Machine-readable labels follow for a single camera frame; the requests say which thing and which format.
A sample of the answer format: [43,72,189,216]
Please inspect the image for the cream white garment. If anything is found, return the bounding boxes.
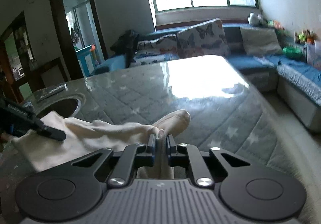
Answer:
[11,110,190,179]

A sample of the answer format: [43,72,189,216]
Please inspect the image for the white remote control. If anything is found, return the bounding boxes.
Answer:
[35,83,67,102]

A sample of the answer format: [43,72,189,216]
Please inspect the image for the dark wooden chair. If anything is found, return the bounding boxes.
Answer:
[26,57,69,93]

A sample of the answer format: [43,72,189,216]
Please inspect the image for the round black induction cooktop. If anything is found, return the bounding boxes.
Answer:
[37,98,82,119]

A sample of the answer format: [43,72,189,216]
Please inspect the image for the grey quilted star tablecloth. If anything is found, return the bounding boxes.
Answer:
[0,54,314,184]

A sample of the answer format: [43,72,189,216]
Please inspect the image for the teal cabinet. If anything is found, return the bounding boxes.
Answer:
[76,44,97,77]

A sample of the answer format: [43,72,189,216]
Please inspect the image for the flat butterfly cushion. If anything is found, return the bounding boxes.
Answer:
[129,34,180,67]

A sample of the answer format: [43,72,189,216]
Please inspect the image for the black bag on sofa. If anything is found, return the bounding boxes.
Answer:
[110,30,139,62]

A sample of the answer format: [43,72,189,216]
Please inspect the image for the upright butterfly cushion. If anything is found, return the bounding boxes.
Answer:
[176,18,231,59]

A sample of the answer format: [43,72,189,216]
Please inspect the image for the blue corner sofa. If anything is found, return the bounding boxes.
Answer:
[89,21,321,132]

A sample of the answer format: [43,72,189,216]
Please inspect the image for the plain grey cushion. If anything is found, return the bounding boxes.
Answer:
[240,27,282,56]

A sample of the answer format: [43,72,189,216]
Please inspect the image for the panda plush toy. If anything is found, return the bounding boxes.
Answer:
[248,12,263,27]

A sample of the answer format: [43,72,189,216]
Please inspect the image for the colourful plush toys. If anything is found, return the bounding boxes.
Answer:
[293,29,317,44]

